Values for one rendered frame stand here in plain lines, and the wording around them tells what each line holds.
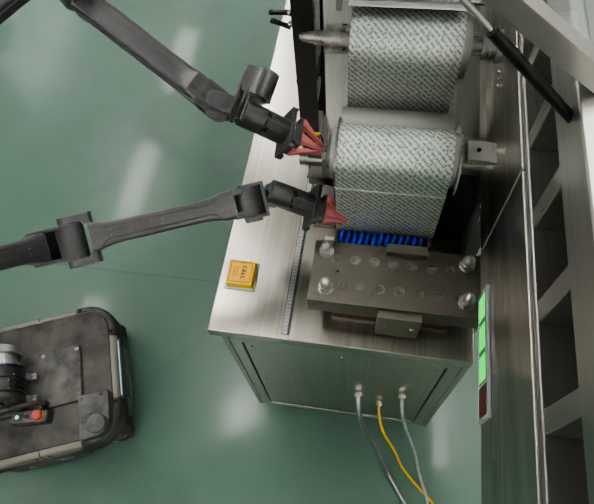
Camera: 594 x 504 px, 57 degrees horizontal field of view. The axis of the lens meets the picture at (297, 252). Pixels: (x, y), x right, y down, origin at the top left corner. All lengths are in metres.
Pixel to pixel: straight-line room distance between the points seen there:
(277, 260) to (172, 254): 1.19
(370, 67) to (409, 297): 0.52
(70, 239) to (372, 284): 0.67
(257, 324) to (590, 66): 0.95
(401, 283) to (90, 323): 1.38
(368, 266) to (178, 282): 1.37
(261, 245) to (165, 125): 1.68
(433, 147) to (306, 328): 0.55
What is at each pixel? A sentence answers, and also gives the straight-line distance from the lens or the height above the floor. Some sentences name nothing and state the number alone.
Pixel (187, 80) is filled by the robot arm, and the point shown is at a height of 1.41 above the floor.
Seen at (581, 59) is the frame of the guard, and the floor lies 1.71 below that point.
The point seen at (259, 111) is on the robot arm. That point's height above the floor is 1.36.
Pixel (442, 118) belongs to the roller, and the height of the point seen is 1.23.
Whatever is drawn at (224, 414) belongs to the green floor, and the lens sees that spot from 2.27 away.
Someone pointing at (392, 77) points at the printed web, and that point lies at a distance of 1.27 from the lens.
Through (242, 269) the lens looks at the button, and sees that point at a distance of 1.43.
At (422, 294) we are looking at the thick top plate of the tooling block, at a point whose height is 1.02.
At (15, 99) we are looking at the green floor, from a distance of 3.56.
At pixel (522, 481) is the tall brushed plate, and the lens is 0.85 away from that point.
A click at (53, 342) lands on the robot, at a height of 0.24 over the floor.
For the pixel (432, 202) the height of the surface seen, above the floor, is 1.19.
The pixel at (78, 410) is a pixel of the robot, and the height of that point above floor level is 0.28.
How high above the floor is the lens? 2.19
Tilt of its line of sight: 62 degrees down
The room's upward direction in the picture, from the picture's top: 8 degrees counter-clockwise
